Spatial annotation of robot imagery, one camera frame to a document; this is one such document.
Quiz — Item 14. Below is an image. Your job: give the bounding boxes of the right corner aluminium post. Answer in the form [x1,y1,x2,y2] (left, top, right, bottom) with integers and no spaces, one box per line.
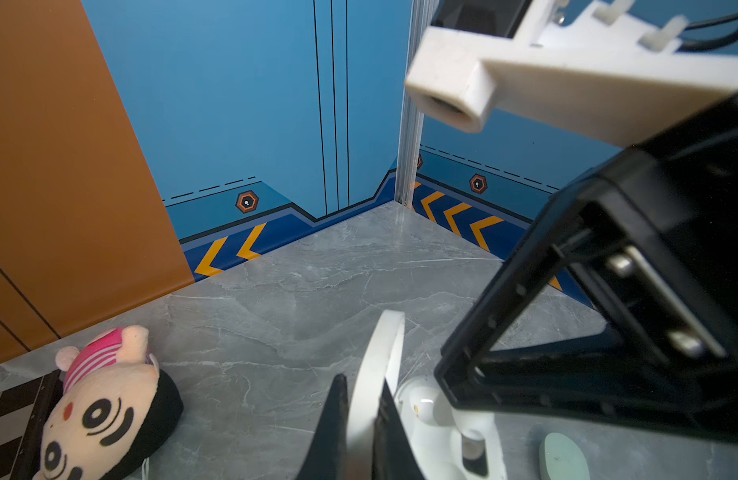
[394,0,439,209]

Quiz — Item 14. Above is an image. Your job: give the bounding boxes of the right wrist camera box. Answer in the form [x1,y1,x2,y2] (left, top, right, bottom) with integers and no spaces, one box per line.
[405,1,738,147]

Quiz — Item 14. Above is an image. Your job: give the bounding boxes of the plush doll pink shirt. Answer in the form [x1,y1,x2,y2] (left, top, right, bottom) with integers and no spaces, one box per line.
[35,325,184,479]

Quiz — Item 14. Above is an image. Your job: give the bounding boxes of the black white chessboard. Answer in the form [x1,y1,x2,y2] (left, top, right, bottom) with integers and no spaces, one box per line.
[0,370,62,479]

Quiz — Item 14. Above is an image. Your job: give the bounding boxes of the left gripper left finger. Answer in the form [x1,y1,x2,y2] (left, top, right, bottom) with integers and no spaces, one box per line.
[296,374,349,480]

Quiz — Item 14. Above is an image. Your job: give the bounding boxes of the white earbud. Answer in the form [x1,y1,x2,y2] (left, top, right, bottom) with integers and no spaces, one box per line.
[409,384,448,426]

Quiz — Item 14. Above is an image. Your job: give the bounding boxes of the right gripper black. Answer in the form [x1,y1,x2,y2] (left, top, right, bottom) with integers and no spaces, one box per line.
[435,92,738,444]

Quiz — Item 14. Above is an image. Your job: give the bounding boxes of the mint green earbud case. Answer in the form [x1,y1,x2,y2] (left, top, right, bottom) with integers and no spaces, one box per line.
[539,433,591,480]

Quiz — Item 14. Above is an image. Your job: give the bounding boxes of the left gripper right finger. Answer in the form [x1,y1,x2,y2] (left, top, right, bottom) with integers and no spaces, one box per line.
[372,392,424,480]

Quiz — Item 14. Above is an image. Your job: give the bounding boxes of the white earbud case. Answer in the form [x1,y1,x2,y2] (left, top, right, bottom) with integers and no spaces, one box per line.
[345,310,507,479]

